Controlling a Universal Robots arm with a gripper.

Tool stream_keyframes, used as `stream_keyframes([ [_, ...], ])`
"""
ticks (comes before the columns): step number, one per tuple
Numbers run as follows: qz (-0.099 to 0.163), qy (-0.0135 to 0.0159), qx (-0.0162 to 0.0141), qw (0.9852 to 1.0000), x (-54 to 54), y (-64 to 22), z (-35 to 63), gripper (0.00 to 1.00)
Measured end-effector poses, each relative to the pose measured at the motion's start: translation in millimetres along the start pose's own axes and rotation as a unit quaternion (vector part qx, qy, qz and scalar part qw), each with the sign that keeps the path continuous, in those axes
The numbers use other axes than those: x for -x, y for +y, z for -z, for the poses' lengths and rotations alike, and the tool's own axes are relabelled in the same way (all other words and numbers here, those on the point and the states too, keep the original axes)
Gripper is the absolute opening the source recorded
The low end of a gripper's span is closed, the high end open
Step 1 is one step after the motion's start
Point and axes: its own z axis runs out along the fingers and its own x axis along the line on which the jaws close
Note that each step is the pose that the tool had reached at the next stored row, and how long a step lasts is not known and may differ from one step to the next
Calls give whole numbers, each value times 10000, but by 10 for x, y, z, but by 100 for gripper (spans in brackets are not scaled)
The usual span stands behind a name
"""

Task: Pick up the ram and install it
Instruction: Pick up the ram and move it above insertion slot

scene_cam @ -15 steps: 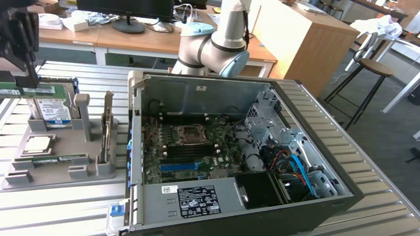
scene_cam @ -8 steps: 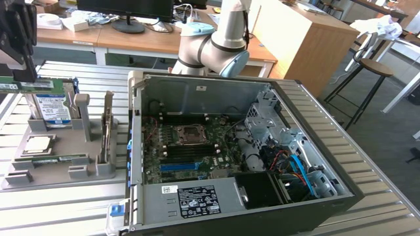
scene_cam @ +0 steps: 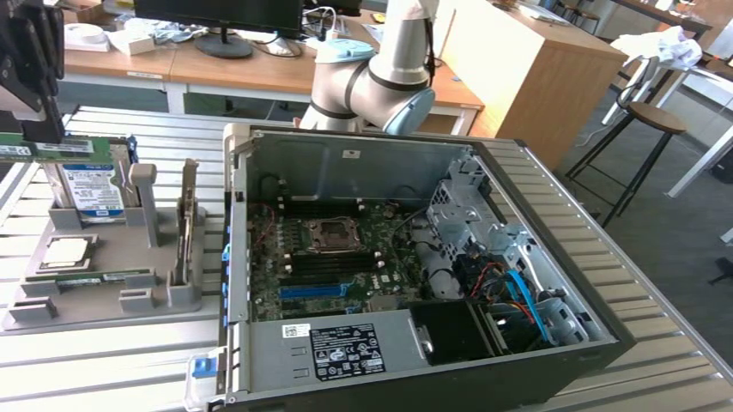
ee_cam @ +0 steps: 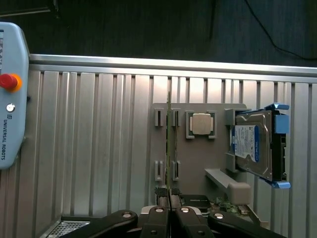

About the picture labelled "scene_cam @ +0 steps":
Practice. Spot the white tape roll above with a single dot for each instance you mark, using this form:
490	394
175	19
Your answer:
84	36

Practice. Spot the green RAM stick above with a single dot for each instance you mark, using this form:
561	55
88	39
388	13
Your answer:
85	279
75	148

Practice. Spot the blue expansion slot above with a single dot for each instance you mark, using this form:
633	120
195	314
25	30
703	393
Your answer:
308	292

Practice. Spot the black stool with wooden seat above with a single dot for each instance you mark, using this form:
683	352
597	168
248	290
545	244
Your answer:
658	118

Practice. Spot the hard disk with blue label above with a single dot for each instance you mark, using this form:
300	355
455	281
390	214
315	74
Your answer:
91	189

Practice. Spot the small white box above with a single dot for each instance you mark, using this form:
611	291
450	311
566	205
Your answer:
136	46

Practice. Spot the black RAM slot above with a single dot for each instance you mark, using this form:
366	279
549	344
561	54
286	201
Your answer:
336	262
339	272
338	267
335	256

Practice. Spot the light blue cloth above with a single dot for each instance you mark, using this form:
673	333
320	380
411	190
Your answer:
171	35

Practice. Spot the CPU socket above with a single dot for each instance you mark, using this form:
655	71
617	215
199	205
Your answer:
332	236

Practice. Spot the wooden desk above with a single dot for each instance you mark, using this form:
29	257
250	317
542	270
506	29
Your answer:
240	68

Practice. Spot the black monitor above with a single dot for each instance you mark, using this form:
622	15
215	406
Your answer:
217	13

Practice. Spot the crumpled white cloth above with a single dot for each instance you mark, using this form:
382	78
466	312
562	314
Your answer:
675	47

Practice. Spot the open black PC case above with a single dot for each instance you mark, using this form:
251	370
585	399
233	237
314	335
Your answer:
573	266

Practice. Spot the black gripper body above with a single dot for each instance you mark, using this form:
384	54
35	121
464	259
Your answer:
25	51

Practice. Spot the blue case latch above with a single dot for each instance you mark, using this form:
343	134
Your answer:
204	367

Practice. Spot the metal disk bay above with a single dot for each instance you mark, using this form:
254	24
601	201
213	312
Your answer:
458	201

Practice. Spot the green motherboard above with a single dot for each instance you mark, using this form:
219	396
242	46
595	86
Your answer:
378	292

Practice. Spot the grey power supply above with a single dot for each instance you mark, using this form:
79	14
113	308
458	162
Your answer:
275	356

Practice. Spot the grey parts rack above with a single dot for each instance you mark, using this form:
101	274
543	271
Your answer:
115	257

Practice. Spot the silver CPU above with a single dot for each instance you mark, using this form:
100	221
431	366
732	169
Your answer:
65	254

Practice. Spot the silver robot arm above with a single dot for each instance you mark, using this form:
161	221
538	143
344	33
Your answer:
366	81

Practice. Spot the dark high table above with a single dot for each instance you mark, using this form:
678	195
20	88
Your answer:
663	15

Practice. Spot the wooden cabinet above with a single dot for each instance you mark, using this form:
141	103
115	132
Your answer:
533	64

